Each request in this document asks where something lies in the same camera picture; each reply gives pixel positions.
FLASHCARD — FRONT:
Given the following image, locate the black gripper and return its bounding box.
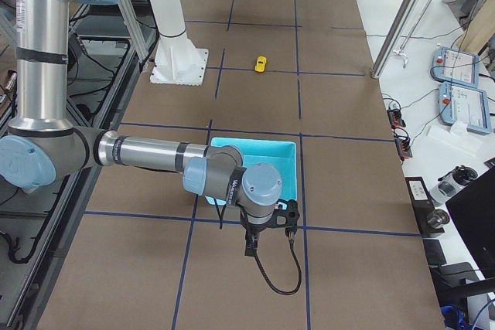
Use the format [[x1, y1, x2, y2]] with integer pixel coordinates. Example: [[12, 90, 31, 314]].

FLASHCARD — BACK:
[[244, 199, 300, 257]]

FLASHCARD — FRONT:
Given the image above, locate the yellow beetle toy car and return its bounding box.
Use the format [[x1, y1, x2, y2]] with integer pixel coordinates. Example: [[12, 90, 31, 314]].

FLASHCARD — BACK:
[[254, 56, 268, 73]]

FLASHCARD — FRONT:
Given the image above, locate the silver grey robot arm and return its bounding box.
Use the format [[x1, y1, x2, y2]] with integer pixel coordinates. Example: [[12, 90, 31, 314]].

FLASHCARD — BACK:
[[1, 0, 299, 257]]

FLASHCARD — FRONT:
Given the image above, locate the turquoise plastic bin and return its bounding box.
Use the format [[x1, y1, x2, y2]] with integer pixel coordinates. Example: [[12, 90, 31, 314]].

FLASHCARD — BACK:
[[204, 137, 299, 206]]

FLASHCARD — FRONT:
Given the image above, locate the lower orange black connector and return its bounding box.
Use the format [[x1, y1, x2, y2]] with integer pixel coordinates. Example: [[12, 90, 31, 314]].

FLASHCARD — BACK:
[[394, 134, 413, 160]]

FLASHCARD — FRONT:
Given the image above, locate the orange black connector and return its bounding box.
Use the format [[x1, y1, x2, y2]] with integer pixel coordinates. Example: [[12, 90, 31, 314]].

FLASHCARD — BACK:
[[387, 108, 406, 128], [394, 134, 413, 160]]

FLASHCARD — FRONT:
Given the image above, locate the black box with label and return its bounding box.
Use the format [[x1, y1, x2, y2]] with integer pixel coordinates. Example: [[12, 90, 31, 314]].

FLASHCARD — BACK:
[[405, 177, 445, 238]]

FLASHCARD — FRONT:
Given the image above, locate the upper orange black connector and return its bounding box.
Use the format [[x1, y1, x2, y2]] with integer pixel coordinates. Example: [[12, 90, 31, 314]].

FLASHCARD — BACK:
[[387, 108, 406, 128]]

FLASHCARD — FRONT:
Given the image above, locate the black laptop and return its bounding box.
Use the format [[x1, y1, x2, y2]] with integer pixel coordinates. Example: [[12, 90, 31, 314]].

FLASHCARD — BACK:
[[446, 179, 494, 277]]

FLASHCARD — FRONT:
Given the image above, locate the white foam block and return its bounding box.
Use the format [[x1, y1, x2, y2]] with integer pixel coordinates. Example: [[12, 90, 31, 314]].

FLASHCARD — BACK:
[[427, 121, 483, 157]]

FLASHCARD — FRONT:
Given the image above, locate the lower blue teach pendant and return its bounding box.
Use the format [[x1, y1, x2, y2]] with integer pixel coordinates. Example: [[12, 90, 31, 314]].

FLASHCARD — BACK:
[[439, 82, 492, 134]]

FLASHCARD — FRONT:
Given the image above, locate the blue teach pendant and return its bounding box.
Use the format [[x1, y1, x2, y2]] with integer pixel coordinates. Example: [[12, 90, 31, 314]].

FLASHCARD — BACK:
[[439, 82, 492, 134], [430, 46, 480, 87]]

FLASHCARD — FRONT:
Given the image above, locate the upper blue teach pendant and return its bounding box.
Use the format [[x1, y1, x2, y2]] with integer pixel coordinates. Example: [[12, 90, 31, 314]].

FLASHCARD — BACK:
[[430, 46, 480, 87]]

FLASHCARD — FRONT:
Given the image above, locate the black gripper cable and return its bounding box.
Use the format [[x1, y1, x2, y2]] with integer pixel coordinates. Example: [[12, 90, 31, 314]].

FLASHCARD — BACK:
[[218, 200, 302, 294]]

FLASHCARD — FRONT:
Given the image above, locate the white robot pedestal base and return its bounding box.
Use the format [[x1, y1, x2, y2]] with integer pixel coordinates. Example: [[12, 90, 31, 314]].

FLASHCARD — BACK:
[[138, 0, 209, 87]]

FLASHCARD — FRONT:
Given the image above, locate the aluminium frame post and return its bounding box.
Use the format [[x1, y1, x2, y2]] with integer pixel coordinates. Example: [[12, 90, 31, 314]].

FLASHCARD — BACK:
[[371, 0, 418, 79]]

